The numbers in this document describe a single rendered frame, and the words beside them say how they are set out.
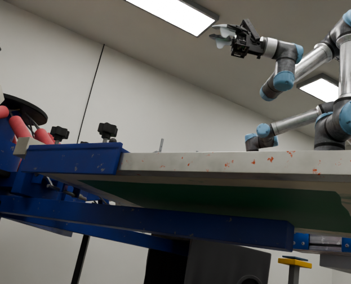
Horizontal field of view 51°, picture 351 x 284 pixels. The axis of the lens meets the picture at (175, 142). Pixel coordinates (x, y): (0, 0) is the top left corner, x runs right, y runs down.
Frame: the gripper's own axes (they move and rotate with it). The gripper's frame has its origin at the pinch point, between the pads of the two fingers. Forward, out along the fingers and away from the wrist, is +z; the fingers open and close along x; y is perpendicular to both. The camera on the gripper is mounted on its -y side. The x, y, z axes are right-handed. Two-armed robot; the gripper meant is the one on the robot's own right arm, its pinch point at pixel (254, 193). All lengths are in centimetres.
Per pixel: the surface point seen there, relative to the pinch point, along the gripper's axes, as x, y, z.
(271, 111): 203, -181, -120
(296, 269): 10.8, 13.9, 43.1
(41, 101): -89, -199, -114
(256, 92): 156, -156, -134
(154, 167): -116, 106, 2
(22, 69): -108, -199, -145
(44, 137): -122, 18, -24
